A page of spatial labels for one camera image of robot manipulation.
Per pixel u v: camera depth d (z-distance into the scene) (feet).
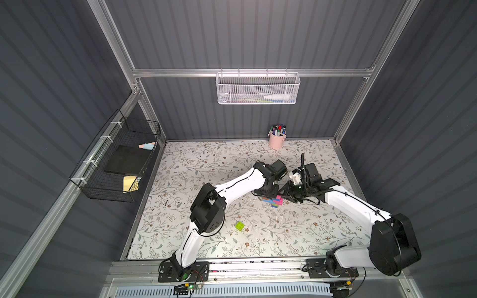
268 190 2.44
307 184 2.21
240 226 2.77
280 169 2.32
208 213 1.69
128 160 2.39
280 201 2.79
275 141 3.71
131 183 2.00
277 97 2.90
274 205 2.98
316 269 2.41
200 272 2.38
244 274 2.43
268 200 2.92
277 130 3.56
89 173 2.02
